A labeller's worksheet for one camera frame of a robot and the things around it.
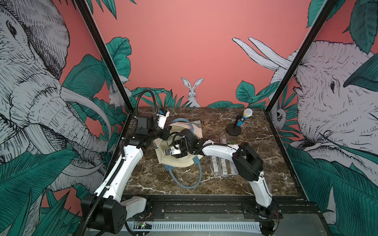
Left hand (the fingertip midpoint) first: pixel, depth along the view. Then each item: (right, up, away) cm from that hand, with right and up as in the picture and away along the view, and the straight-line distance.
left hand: (171, 124), depth 77 cm
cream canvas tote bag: (-5, -9, -3) cm, 11 cm away
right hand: (-2, -13, +11) cm, 17 cm away
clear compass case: (+33, -11, +24) cm, 42 cm away
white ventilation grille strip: (+11, -50, -7) cm, 51 cm away
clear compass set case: (+26, -24, +13) cm, 38 cm away
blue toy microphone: (+45, +7, +11) cm, 47 cm away
